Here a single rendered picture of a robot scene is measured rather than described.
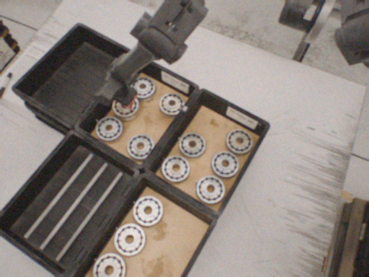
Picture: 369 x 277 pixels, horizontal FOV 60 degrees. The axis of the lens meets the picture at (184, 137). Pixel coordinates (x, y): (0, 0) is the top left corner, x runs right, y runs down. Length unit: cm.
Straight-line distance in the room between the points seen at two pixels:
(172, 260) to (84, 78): 81
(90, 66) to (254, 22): 171
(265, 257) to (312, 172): 41
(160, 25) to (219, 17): 218
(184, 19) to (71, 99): 84
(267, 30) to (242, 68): 122
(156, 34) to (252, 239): 89
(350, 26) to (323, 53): 219
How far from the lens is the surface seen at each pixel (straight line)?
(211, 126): 126
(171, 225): 113
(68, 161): 125
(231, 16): 283
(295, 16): 121
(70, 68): 146
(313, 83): 165
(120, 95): 114
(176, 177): 114
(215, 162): 117
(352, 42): 60
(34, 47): 176
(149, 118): 127
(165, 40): 64
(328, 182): 145
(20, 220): 125
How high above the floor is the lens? 195
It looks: 65 degrees down
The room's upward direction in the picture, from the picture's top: 4 degrees clockwise
